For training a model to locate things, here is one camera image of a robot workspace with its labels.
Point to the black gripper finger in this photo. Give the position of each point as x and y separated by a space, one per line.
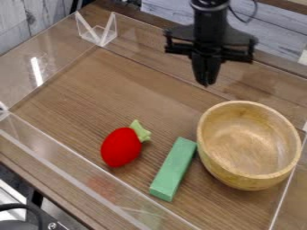
213 68
199 66

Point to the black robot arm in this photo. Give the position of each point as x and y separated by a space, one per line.
211 19

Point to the clear acrylic tray wall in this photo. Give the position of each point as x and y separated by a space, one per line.
94 196

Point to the clear acrylic corner bracket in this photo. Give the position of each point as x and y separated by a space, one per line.
98 35

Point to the light wooden bowl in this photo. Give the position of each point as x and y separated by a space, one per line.
249 145

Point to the green rectangular block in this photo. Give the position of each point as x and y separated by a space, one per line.
173 170

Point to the red plush strawberry toy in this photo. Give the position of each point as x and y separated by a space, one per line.
120 147

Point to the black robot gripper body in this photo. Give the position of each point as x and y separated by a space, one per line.
234 46

